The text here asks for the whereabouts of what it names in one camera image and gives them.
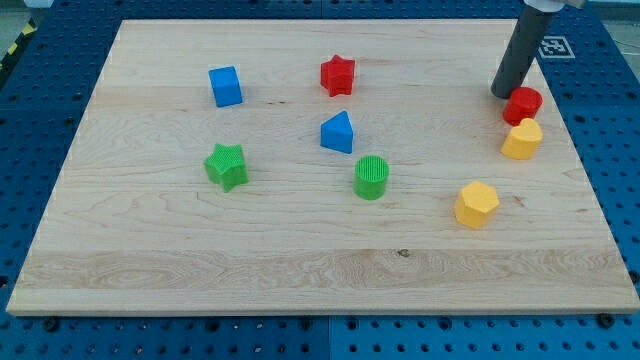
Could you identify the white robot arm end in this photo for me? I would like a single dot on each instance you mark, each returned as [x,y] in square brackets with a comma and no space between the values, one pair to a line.
[549,6]

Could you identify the blue triangle block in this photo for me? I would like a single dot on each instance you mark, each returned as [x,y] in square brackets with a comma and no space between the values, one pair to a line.
[337,133]

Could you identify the green cylinder block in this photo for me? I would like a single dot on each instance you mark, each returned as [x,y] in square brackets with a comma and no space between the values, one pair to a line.
[370,177]

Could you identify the green star block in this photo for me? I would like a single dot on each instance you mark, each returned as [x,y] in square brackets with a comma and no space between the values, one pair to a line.
[226,166]

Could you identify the wooden board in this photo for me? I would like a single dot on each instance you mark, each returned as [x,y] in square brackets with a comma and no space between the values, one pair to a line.
[134,226]

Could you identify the red star block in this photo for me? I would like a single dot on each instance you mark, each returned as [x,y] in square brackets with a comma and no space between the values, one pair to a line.
[337,75]

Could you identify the blue cube block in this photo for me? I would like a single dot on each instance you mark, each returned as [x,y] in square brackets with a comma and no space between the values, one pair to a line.
[225,86]

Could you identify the yellow hexagon block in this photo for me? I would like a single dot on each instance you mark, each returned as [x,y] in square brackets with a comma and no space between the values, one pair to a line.
[476,204]

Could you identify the yellow heart block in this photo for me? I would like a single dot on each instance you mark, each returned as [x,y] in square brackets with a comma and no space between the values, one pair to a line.
[523,140]

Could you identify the red cylinder block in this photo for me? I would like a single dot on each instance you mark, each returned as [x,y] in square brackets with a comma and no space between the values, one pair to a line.
[524,102]

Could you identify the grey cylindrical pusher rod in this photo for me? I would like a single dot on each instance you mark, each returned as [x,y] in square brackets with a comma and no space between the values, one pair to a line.
[521,50]

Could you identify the white fiducial marker tag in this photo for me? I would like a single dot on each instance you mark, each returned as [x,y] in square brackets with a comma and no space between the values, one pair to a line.
[555,47]

